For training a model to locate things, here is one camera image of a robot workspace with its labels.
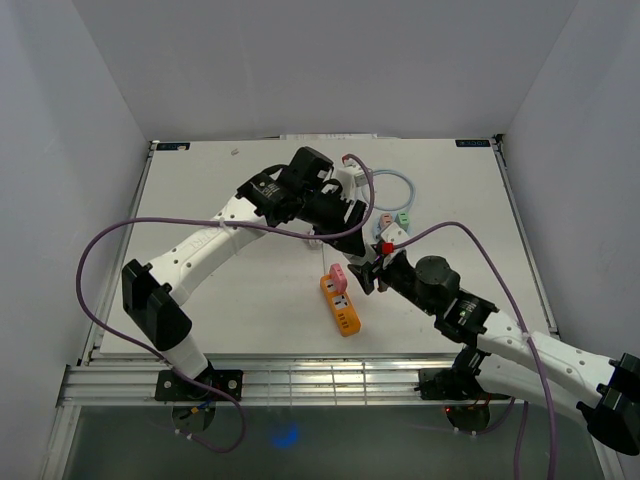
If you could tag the pink square plug adapter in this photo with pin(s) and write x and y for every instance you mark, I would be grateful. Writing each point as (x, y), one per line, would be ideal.
(338, 277)

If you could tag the brown pink plug adapter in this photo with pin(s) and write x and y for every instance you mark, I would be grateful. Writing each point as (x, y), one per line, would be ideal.
(385, 220)

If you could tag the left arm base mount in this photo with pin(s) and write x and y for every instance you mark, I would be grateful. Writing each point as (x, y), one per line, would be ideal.
(200, 387)

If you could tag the aluminium front rail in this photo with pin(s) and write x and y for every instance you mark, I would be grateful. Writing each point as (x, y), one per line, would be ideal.
(269, 383)

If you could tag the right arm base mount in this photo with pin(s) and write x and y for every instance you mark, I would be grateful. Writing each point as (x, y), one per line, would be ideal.
(445, 387)

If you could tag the dark table corner label left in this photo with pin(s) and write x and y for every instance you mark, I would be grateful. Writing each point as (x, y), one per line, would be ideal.
(172, 146)

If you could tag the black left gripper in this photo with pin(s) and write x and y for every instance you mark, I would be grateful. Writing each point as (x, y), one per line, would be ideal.
(338, 224)

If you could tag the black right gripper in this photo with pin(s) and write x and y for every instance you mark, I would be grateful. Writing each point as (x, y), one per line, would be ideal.
(365, 274)

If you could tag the blue round power socket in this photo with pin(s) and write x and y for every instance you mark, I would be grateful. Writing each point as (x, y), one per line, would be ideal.
(377, 231)

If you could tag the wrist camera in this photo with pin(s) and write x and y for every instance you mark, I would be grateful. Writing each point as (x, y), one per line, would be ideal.
(351, 176)
(389, 249)

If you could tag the green plug adapter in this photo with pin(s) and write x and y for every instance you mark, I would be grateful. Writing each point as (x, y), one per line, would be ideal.
(402, 219)

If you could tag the dark table corner label right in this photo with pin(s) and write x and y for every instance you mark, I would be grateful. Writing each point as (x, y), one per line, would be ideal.
(472, 143)

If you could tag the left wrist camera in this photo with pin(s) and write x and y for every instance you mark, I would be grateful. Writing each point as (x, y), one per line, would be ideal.
(351, 176)

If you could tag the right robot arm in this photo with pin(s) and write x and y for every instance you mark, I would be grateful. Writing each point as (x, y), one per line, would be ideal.
(499, 355)

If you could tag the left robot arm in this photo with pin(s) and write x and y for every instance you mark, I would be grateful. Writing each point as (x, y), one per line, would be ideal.
(154, 293)

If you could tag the white cube charger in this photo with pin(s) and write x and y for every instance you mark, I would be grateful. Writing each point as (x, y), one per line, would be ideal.
(356, 262)

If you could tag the orange power strip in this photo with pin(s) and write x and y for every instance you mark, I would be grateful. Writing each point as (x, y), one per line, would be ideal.
(341, 308)

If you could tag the dark table corner label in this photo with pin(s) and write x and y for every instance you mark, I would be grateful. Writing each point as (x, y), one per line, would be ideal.
(172, 146)
(472, 143)

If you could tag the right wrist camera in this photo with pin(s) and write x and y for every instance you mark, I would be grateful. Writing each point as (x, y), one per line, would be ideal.
(389, 249)

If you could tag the papers at table back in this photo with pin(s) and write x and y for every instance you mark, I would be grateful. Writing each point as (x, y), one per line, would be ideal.
(328, 136)

